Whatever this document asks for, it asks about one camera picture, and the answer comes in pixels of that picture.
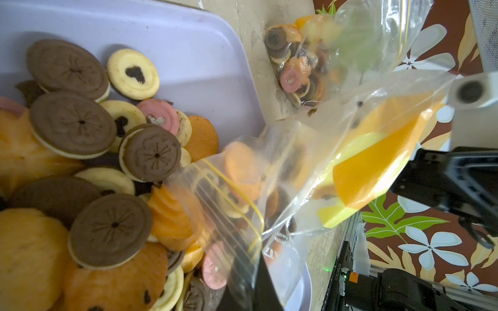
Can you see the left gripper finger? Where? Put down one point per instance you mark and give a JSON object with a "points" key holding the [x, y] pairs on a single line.
{"points": [[264, 297]]}

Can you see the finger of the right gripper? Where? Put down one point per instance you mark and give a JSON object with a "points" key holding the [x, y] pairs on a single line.
{"points": [[462, 182], [469, 216]]}

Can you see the clear bag of donuts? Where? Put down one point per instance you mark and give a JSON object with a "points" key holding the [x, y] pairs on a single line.
{"points": [[316, 168]]}

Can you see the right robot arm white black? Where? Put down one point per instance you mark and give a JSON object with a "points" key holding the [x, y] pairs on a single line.
{"points": [[392, 289]]}

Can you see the pile of poured cookies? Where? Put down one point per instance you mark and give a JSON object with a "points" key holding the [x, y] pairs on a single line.
{"points": [[88, 221]]}

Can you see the clear bag of cookies back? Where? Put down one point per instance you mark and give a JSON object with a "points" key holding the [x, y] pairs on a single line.
{"points": [[320, 55]]}

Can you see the white mesh basket right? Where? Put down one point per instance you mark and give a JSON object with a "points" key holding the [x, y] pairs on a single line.
{"points": [[484, 14]]}

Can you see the lavender plastic tray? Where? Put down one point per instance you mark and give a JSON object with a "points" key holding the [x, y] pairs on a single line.
{"points": [[201, 62]]}

